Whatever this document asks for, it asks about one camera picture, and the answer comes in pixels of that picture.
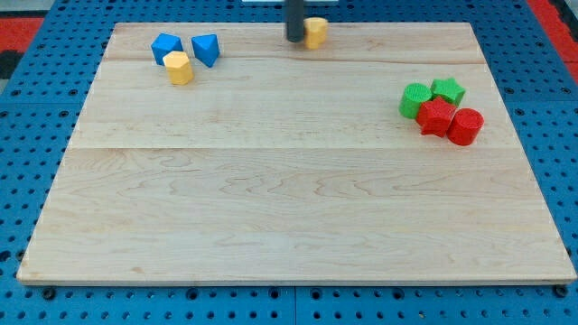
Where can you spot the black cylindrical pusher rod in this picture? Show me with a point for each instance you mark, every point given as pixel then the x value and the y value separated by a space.
pixel 294 13

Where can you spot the yellow block top center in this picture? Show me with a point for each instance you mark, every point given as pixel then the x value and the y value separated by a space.
pixel 315 32

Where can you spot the blue triangular prism block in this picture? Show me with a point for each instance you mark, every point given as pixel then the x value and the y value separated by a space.
pixel 206 48

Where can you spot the yellow hexagonal block left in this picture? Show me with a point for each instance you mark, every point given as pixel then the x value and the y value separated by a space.
pixel 178 67

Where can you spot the blue cube block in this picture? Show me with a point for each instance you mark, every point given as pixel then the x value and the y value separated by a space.
pixel 163 44

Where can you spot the green cylinder block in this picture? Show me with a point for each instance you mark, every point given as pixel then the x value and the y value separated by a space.
pixel 414 95

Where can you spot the light wooden board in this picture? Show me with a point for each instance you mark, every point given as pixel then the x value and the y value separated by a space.
pixel 284 166

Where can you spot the green star block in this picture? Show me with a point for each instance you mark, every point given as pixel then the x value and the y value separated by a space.
pixel 448 89

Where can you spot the red star block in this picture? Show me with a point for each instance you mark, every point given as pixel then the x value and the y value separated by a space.
pixel 434 117

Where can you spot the red cylinder block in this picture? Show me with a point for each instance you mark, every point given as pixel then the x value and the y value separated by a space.
pixel 465 126

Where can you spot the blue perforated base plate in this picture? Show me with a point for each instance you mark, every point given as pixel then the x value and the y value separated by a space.
pixel 41 103

